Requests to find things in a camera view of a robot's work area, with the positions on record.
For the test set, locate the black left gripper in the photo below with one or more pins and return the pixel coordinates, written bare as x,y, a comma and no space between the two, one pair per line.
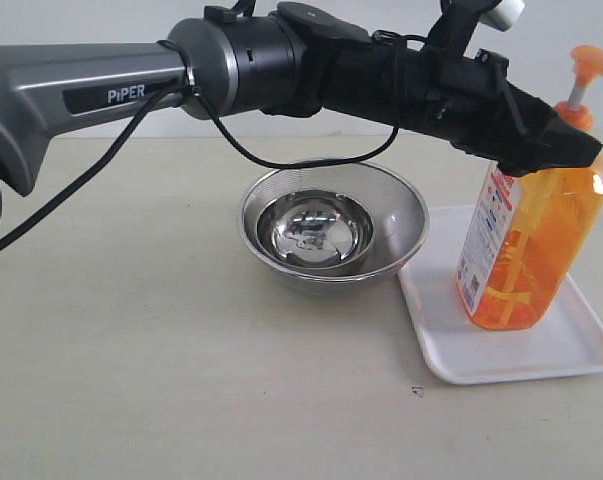
467,102

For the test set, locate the orange pump soap bottle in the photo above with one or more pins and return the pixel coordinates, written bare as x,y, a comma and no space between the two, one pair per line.
526,231

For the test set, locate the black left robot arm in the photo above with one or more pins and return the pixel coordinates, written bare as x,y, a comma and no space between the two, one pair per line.
294,61

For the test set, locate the small stainless steel bowl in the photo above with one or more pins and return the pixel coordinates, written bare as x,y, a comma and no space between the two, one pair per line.
315,231

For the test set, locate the white rectangular plastic tray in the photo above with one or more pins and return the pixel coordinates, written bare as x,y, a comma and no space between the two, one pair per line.
568,341

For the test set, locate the steel mesh colander basket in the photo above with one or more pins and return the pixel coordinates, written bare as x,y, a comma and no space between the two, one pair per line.
397,207

